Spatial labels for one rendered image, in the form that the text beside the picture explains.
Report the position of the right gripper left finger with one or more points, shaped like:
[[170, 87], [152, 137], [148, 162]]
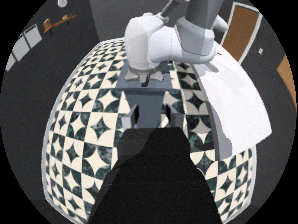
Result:
[[129, 120]]

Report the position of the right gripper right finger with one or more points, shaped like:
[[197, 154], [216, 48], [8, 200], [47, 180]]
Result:
[[175, 118]]

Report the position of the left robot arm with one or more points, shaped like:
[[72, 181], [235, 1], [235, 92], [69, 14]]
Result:
[[221, 26]]

